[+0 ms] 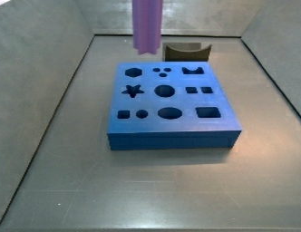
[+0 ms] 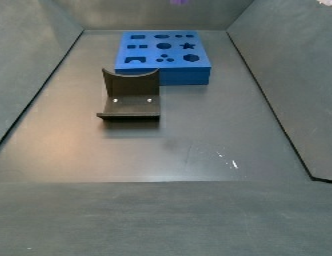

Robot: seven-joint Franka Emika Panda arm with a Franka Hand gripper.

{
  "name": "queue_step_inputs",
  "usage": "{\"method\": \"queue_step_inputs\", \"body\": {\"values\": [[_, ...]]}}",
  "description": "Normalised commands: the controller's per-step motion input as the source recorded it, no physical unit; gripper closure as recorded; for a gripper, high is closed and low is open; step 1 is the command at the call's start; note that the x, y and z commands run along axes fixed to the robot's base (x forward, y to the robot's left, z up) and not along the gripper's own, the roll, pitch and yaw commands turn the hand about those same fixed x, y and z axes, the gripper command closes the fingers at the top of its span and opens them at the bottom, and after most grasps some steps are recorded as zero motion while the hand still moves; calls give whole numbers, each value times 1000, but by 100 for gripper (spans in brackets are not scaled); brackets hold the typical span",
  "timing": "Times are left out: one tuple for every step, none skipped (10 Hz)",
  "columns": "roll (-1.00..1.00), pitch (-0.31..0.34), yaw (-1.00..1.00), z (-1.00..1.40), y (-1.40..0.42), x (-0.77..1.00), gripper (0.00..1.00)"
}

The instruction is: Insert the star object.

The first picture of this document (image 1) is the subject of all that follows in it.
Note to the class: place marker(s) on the purple star-shaped peg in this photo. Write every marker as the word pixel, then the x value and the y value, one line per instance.
pixel 148 14

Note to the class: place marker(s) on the blue shape sorter box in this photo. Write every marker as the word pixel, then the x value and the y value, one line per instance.
pixel 169 106

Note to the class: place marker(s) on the dark curved block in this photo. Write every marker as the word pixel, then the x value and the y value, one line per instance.
pixel 186 52

